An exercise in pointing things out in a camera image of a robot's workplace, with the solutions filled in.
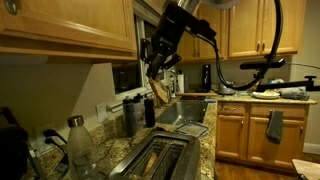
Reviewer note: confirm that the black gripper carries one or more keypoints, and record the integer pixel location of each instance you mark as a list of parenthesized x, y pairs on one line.
[(170, 30)]

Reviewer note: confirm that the toasted bread slice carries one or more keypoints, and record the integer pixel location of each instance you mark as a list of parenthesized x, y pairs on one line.
[(150, 165), (160, 90)]

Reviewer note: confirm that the silver two slot toaster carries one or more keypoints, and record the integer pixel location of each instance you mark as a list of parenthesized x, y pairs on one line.
[(186, 160)]

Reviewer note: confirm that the chrome kitchen faucet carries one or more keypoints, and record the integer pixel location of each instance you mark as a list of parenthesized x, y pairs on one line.
[(173, 80)]

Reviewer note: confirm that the white paper towel roll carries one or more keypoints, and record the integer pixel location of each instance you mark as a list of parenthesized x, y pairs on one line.
[(180, 83)]

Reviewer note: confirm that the white framed window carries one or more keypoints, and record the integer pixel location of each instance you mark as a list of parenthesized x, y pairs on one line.
[(130, 76)]

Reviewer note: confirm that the wooden double door cabinet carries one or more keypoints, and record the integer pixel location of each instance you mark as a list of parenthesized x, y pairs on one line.
[(200, 50)]

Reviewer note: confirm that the light wooden cutting board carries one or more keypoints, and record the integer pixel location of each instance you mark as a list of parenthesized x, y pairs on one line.
[(196, 94)]

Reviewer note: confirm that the tall black appliance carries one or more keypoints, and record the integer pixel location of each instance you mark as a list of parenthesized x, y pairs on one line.
[(206, 78)]

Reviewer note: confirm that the black water bottle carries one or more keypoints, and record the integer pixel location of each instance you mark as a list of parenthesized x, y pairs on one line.
[(149, 113)]

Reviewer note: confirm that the stainless steel sink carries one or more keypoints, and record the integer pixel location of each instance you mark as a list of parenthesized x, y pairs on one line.
[(181, 112)]

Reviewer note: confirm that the white sports bottle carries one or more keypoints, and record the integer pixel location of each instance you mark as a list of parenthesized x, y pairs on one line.
[(139, 110)]

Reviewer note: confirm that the blue sponge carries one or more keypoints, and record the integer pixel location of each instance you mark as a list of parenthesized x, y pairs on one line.
[(210, 100)]

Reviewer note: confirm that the dark grey sports bottle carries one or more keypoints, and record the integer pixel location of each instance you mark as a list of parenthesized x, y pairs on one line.
[(129, 116)]

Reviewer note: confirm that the steel kettle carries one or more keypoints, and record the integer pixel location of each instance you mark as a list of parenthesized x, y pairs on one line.
[(225, 90)]

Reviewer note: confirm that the square lidded plastic container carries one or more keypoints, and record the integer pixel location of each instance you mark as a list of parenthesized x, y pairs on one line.
[(192, 129)]

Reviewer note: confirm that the wooden base cabinet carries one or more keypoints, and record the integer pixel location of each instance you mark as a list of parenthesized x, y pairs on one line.
[(233, 140)]

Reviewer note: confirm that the large white dinner plate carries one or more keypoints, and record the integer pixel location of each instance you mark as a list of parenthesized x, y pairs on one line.
[(265, 95)]

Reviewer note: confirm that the clear bottle steel cap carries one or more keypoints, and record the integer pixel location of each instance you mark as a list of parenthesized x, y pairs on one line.
[(80, 146)]

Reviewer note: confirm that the grey hanging dish towel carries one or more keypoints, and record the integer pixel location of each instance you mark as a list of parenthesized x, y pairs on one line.
[(275, 126)]

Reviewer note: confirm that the grey cloth pile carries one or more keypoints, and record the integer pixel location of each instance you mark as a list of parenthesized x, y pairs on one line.
[(295, 93)]

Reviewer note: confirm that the silver cabinet knob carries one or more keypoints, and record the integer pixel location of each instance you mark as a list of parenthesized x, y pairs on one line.
[(10, 6)]

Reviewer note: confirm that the black coffee maker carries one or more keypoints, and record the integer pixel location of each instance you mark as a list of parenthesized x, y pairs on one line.
[(11, 150)]

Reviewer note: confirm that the light wooden table corner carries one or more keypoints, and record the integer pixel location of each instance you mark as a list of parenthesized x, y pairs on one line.
[(308, 168)]

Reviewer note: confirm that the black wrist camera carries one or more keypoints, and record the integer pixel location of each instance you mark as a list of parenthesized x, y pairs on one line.
[(203, 30)]

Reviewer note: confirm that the white switch plate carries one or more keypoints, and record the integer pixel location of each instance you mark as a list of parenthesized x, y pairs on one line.
[(101, 112)]

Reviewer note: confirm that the black stereo camera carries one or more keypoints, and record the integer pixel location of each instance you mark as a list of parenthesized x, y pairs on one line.
[(253, 65)]

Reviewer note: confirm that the light wooden wall cabinet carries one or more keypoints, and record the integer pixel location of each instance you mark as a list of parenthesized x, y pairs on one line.
[(66, 23)]

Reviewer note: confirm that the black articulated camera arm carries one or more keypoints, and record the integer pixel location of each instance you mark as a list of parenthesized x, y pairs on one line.
[(286, 86)]

